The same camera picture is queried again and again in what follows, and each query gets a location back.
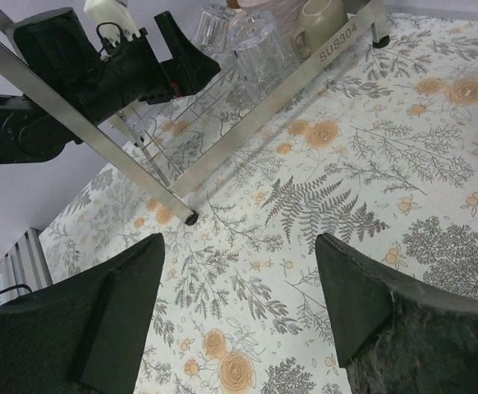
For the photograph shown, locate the clear glass tumbler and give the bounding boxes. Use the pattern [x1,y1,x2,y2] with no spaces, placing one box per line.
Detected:
[228,10,299,85]

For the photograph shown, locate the floral patterned table mat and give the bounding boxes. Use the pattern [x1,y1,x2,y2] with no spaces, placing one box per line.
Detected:
[40,14,478,393]

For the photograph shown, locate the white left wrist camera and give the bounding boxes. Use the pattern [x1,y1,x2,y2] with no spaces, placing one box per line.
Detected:
[84,0,140,46]

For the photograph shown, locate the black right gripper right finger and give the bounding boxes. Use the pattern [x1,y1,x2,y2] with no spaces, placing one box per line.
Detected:
[315,234,478,393]

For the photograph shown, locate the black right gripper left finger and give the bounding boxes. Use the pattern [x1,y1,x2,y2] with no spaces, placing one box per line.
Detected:
[0,233,165,393]

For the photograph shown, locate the olive green ceramic mug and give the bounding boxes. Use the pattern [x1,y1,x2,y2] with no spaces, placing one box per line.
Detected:
[291,0,348,59]

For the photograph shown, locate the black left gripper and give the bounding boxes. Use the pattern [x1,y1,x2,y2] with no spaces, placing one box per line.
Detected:
[11,10,221,125]

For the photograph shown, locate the pink ribbed ceramic mug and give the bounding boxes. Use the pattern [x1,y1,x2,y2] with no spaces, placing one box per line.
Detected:
[237,0,306,34]

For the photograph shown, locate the steel two-tier dish rack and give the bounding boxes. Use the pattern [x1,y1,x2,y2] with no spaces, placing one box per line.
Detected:
[0,1,389,225]

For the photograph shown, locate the clear glass near rack front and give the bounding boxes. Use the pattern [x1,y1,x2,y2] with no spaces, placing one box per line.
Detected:
[192,3,237,55]

